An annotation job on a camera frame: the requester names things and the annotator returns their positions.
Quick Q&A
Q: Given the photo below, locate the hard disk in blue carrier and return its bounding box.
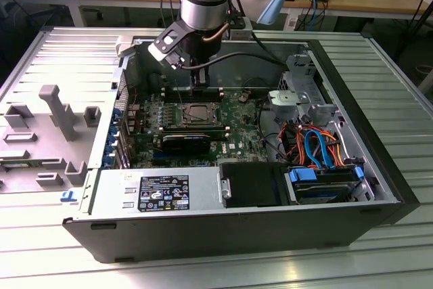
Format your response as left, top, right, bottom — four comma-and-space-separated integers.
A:
283, 164, 365, 206

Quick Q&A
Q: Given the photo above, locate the green motherboard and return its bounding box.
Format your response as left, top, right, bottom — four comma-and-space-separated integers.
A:
125, 87, 271, 170

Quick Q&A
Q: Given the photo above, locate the black graphics card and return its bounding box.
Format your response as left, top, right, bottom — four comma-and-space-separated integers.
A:
159, 132, 212, 156

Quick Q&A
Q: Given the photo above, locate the green RAM stick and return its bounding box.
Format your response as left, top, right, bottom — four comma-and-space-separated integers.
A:
0, 162, 33, 171

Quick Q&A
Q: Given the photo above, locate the silver CPU plate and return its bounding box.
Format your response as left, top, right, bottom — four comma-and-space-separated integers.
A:
188, 104, 210, 123

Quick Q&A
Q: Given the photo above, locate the silver wire locking lever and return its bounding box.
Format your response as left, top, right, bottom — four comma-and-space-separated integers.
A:
192, 114, 223, 125
174, 78, 186, 107

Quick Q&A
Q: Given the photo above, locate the grey parts rack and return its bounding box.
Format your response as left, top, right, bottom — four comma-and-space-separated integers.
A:
0, 84, 102, 196

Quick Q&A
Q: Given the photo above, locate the black PC case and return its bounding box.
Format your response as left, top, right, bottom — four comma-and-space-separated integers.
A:
62, 33, 421, 265

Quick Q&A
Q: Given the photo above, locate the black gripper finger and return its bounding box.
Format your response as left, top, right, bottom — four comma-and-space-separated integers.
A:
191, 70, 210, 89

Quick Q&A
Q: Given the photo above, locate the blue flat wire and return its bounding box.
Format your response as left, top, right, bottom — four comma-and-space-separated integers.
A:
303, 127, 339, 171

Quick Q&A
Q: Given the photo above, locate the orange power wire bundle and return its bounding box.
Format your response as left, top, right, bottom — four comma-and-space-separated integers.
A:
279, 125, 350, 170

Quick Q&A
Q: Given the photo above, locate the silver metal drive cage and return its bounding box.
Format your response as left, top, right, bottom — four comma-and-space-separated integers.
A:
267, 52, 343, 127

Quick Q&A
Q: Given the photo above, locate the metal socket cover frame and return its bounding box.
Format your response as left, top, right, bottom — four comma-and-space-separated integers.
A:
181, 101, 223, 127

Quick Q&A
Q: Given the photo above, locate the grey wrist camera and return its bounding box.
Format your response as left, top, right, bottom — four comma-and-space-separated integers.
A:
229, 18, 254, 41

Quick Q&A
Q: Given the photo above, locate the black camera cable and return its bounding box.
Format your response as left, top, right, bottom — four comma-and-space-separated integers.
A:
177, 51, 292, 70

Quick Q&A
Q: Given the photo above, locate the pale grey case latch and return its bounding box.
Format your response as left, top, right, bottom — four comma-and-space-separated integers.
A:
114, 34, 137, 58

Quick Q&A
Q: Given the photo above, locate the silver power supply box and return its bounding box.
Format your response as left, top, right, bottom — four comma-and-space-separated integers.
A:
78, 166, 225, 217

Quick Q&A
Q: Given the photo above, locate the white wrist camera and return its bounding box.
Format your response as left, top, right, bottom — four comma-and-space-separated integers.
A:
147, 24, 186, 69

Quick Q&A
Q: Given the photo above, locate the brown curved cable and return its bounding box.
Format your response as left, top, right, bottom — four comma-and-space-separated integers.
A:
202, 23, 229, 44

